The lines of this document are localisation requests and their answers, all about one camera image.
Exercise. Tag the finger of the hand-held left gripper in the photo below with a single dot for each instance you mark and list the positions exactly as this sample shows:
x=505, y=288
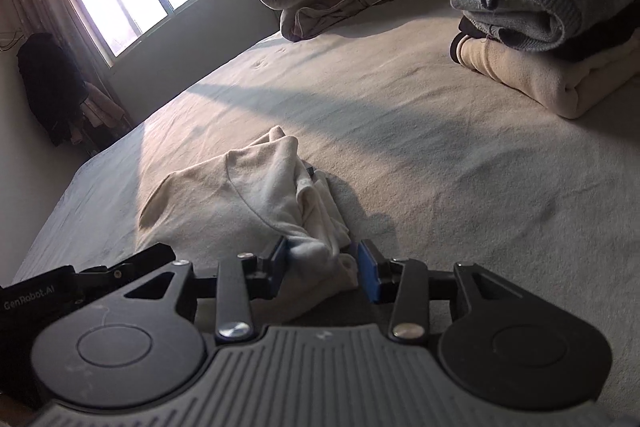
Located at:
x=130, y=267

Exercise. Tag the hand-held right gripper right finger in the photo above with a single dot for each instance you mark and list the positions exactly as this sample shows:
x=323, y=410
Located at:
x=367, y=272

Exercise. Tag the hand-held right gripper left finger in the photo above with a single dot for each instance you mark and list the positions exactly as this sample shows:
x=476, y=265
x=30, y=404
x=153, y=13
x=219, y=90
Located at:
x=281, y=259

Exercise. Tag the white printed sweatshirt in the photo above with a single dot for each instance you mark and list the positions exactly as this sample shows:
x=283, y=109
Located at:
x=240, y=197

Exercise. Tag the hanging pink clothes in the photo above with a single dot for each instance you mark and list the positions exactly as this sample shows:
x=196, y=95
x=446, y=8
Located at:
x=102, y=112

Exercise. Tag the hanging dark clothes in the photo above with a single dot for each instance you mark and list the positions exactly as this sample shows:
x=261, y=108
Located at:
x=50, y=92

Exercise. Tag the grey bed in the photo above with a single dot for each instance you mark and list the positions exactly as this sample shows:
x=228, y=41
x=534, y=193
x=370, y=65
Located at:
x=450, y=182

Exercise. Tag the folded beige garment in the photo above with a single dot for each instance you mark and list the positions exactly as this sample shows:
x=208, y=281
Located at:
x=550, y=77

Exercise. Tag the patterned sheer curtain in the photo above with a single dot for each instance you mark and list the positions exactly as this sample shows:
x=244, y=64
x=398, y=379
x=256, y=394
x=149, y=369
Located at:
x=55, y=2

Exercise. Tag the folded black garment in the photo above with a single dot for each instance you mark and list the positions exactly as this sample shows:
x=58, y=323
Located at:
x=600, y=42

